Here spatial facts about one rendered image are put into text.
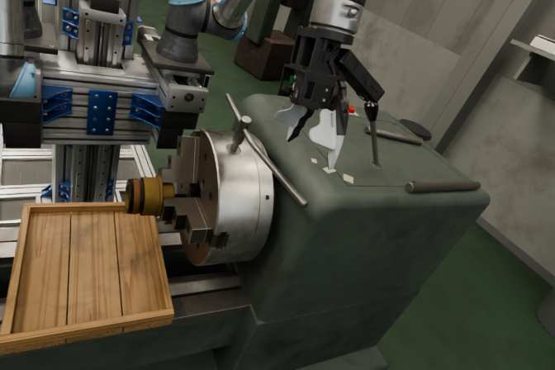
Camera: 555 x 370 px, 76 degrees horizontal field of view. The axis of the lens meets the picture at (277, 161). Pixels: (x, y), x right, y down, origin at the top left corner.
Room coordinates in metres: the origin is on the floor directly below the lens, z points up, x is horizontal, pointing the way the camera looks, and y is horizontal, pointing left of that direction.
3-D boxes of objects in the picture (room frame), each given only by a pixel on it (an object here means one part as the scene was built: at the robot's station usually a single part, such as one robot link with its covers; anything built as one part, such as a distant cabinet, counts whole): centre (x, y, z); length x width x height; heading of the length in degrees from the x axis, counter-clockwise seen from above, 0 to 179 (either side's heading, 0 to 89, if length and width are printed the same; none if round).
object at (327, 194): (0.93, -0.21, 1.06); 0.59 x 0.48 x 0.39; 125
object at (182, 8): (1.27, 0.49, 1.33); 0.13 x 0.12 x 0.14; 117
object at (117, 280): (0.54, 0.31, 0.88); 0.36 x 0.30 x 0.04; 35
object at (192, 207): (0.56, 0.12, 1.09); 0.12 x 0.11 x 0.05; 35
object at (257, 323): (0.92, -0.21, 0.43); 0.60 x 0.48 x 0.86; 125
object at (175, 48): (1.27, 0.50, 1.21); 0.15 x 0.15 x 0.10
